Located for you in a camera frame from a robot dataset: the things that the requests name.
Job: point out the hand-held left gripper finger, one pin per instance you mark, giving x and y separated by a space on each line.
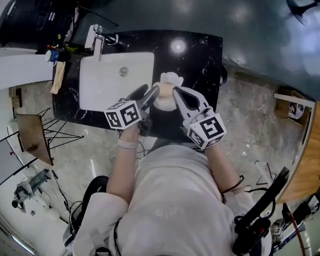
150 100
131 96

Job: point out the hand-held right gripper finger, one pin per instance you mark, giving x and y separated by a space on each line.
201 101
181 107

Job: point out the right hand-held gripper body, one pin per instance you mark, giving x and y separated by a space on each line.
207 130

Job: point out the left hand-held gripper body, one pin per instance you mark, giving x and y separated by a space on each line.
125 115

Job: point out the beige plastic block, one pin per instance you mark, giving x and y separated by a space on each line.
165 90

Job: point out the white and beige plastic piece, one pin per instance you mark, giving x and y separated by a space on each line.
172 77

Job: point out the person's left forearm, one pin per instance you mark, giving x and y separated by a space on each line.
122 172

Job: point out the person's right forearm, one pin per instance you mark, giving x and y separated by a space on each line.
221 167

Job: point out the chrome sink drain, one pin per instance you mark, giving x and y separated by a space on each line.
123 71

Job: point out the white sink basin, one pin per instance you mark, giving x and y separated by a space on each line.
105 82

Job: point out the white wristband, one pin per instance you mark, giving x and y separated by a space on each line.
127 144

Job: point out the chrome faucet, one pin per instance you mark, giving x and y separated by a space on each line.
98 45

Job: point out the person's white shirt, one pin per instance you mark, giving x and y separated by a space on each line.
175 195

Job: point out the green bottle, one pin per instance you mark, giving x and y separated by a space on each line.
71 46

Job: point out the black rigid bar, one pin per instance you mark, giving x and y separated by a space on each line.
265 200

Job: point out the wooden board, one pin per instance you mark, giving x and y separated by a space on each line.
35 137

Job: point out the curved wooden table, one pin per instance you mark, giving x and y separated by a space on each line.
310 160

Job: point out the white partition panel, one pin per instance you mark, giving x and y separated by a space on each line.
22 70

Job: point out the whiteboard on stand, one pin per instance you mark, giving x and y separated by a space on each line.
7 155

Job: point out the black storage box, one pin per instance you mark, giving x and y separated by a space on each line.
25 22

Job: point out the round table with black pedestal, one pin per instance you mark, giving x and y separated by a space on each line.
300 7

